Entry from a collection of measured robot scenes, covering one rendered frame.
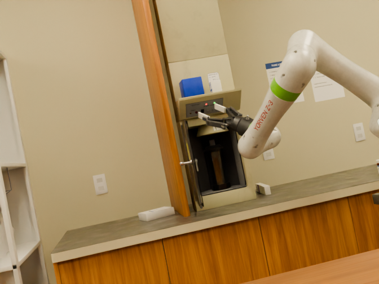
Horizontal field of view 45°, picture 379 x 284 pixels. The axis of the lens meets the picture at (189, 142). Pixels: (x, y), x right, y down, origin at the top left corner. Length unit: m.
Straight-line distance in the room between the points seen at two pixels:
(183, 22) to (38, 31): 0.90
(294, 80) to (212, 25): 0.89
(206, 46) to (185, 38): 0.12
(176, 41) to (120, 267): 1.14
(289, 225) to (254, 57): 1.19
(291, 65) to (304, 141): 1.37
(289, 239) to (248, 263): 0.22
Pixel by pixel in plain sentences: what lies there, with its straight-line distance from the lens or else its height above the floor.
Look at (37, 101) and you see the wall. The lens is 2.76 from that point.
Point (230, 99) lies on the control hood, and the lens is 2.29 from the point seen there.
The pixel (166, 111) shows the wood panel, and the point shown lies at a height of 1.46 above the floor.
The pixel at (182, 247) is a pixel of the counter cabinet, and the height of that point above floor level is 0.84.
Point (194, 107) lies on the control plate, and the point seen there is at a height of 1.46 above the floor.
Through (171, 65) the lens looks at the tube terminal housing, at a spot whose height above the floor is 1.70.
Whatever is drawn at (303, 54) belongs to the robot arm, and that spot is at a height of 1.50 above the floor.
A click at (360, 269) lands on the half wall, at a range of 0.36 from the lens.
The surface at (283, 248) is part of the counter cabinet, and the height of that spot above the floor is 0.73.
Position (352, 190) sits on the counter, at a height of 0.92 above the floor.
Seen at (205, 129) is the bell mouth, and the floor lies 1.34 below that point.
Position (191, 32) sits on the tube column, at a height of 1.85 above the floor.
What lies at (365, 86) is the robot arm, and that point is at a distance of 1.87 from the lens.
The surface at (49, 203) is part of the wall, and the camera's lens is 2.73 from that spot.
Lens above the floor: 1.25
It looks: 1 degrees up
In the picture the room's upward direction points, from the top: 11 degrees counter-clockwise
